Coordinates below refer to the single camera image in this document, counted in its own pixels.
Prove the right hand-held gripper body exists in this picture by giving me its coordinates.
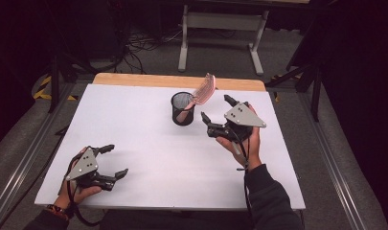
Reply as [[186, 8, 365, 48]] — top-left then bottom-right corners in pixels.
[[206, 102, 267, 144]]

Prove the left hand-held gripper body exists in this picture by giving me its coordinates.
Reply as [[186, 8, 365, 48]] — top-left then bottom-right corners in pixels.
[[65, 147, 118, 192]]

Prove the black mesh pen holder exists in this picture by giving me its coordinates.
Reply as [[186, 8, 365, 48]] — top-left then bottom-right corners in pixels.
[[171, 91, 195, 127]]

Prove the person's left hand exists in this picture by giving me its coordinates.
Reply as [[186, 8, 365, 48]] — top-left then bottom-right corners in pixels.
[[54, 147, 103, 210]]

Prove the person's right hand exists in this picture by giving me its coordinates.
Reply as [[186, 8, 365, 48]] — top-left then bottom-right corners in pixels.
[[215, 103, 266, 171]]

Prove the yellow black hazard tape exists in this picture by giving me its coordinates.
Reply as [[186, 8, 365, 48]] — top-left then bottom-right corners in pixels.
[[33, 75, 80, 102], [270, 74, 304, 104]]

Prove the black metal stand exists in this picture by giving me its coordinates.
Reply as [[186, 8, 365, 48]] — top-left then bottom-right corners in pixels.
[[264, 58, 324, 123], [47, 52, 99, 114]]

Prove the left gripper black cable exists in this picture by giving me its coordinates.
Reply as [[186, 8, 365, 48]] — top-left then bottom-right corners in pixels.
[[64, 152, 103, 228]]

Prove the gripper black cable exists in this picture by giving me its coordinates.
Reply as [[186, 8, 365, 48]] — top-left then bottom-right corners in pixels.
[[230, 126, 254, 226], [64, 152, 103, 228]]

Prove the beaded bracelet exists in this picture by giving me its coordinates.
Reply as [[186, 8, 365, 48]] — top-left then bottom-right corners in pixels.
[[46, 203, 71, 222]]

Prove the grey metal floor rail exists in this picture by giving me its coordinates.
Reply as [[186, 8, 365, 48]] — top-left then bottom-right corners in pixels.
[[297, 91, 369, 230], [0, 81, 79, 226]]

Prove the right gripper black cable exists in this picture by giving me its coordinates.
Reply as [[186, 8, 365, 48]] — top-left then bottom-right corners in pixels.
[[230, 126, 254, 226]]

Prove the white metal table frame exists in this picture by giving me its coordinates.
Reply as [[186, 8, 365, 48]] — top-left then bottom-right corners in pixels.
[[177, 4, 270, 77]]

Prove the bundle of floor cables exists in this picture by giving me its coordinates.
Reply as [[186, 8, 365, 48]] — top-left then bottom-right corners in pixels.
[[116, 27, 185, 75]]

